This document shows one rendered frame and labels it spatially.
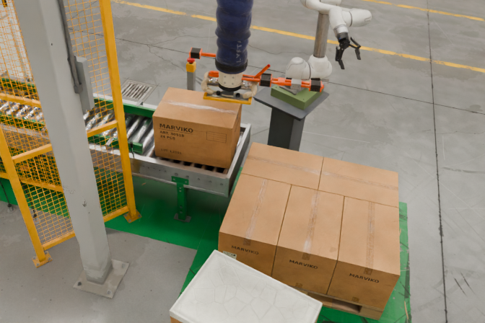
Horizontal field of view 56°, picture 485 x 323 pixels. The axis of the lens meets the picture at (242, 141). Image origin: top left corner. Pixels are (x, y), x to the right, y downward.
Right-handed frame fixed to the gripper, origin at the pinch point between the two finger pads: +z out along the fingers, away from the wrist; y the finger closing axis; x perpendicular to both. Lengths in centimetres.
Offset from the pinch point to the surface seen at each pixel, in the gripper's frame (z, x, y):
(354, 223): 97, -24, 49
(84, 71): 3, 158, 50
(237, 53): -22, 54, 45
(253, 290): 124, 96, 27
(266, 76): -12, 26, 52
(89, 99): 12, 151, 63
